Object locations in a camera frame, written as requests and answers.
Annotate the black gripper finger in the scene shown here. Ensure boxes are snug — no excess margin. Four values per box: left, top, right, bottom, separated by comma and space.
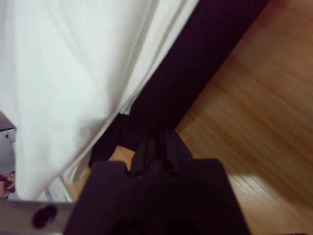
157, 128, 195, 175
128, 136, 159, 176

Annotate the black garment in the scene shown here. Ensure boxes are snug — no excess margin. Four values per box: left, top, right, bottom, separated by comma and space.
88, 0, 272, 169

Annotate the white t-shirt with black logo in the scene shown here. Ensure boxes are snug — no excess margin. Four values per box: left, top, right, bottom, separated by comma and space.
0, 0, 201, 200

